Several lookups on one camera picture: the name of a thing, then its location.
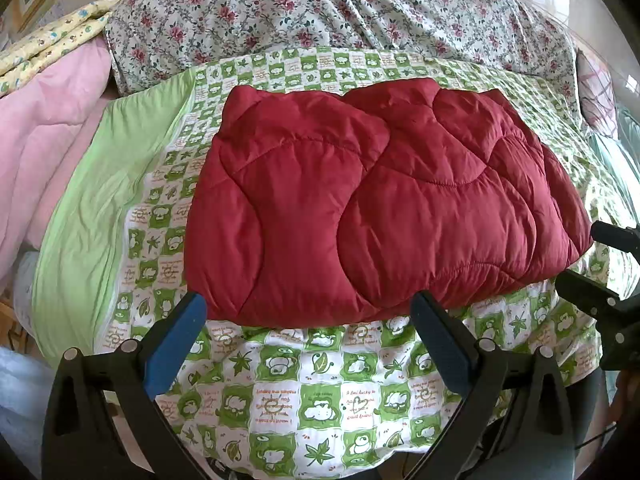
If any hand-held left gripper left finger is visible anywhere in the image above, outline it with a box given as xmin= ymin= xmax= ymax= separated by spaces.
xmin=41 ymin=291 xmax=217 ymax=480

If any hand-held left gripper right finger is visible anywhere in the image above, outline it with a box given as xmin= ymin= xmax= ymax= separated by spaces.
xmin=400 ymin=290 xmax=591 ymax=480

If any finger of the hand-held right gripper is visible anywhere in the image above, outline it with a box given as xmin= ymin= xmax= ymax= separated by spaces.
xmin=555 ymin=270 xmax=625 ymax=320
xmin=591 ymin=220 xmax=640 ymax=250

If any red puffer jacket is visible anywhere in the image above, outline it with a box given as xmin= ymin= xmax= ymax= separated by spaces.
xmin=184 ymin=82 xmax=596 ymax=323

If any teal cloth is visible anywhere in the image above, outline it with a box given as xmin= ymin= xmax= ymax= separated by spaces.
xmin=587 ymin=105 xmax=640 ymax=213

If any green checkered printed blanket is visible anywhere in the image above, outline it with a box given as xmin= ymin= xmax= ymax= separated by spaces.
xmin=31 ymin=46 xmax=626 ymax=476

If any pink plaid pillow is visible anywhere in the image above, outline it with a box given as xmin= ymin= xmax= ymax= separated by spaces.
xmin=575 ymin=50 xmax=620 ymax=137

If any pink quilt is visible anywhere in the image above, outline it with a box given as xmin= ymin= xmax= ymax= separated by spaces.
xmin=0 ymin=40 xmax=115 ymax=293

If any yellow printed blanket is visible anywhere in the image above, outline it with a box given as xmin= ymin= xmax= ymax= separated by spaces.
xmin=0 ymin=0 xmax=122 ymax=98

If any floral bed cover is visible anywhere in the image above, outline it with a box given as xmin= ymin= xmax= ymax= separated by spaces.
xmin=102 ymin=0 xmax=583 ymax=126

